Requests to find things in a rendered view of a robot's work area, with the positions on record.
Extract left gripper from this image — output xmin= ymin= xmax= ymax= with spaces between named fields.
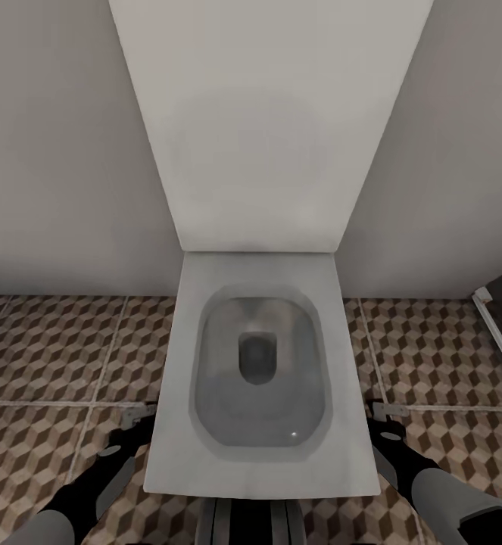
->
xmin=109 ymin=421 xmax=154 ymax=449

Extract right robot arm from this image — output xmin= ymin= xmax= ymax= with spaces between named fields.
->
xmin=366 ymin=402 xmax=502 ymax=545

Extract robot trunk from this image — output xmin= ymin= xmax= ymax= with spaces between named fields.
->
xmin=195 ymin=497 xmax=307 ymax=545

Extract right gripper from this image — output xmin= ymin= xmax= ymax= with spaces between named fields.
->
xmin=366 ymin=417 xmax=404 ymax=442

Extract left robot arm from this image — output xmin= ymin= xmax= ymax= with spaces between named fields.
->
xmin=0 ymin=403 xmax=157 ymax=545

